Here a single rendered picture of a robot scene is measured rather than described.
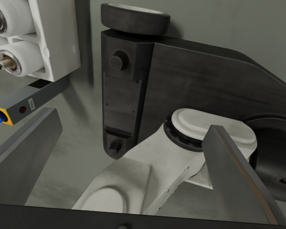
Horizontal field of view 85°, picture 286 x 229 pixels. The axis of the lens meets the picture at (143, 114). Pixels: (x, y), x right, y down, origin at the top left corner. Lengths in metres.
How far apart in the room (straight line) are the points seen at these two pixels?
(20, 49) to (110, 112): 0.33
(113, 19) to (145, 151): 0.33
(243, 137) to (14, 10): 0.65
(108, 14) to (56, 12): 0.23
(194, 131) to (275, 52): 0.42
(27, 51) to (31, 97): 0.18
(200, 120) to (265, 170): 0.18
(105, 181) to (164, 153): 0.15
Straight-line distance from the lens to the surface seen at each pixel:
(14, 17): 0.58
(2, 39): 0.74
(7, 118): 0.70
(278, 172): 0.49
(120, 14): 0.45
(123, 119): 0.58
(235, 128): 0.44
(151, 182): 0.31
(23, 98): 0.71
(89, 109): 0.89
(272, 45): 0.68
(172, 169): 0.34
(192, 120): 0.40
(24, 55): 0.61
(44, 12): 0.61
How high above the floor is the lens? 0.62
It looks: 53 degrees down
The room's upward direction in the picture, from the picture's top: 157 degrees counter-clockwise
